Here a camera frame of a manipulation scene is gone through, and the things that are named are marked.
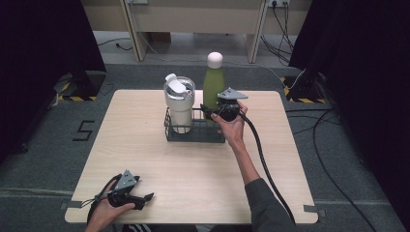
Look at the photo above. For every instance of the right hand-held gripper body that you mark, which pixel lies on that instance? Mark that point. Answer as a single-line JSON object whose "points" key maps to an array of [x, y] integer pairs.
{"points": [[229, 108]]}

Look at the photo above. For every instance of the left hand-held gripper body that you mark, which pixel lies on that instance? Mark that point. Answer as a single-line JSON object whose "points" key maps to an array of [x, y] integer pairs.
{"points": [[124, 190]]}

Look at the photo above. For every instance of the green bottle with white cap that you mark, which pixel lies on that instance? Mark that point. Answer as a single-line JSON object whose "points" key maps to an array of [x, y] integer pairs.
{"points": [[214, 82]]}

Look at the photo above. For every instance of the white tumbler with lid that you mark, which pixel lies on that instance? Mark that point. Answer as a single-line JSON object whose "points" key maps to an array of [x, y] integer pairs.
{"points": [[180, 100]]}

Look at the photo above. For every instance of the person's right hand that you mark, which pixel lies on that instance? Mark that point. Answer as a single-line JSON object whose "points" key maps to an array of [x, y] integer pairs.
{"points": [[232, 129]]}

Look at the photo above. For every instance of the person's left hand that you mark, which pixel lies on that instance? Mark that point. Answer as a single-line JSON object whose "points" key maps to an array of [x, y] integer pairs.
{"points": [[104, 212]]}

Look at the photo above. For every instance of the person's striped black trousers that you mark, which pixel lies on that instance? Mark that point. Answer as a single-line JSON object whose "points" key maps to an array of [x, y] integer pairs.
{"points": [[137, 228]]}

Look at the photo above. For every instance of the grey tape strip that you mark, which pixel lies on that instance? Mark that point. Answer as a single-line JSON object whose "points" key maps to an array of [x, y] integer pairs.
{"points": [[73, 204], [312, 208]]}

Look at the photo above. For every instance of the black stand base hazard tape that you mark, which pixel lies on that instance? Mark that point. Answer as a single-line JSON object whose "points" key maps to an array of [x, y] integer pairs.
{"points": [[304, 88], [87, 85]]}

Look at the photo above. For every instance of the beige desk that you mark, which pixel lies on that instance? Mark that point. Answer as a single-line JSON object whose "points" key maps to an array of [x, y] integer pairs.
{"points": [[199, 19]]}

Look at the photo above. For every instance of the black curtain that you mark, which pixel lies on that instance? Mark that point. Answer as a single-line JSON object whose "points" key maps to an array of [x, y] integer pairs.
{"points": [[364, 80], [38, 64]]}

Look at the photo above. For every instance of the white wall socket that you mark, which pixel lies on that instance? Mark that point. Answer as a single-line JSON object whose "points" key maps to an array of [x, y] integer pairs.
{"points": [[278, 2]]}

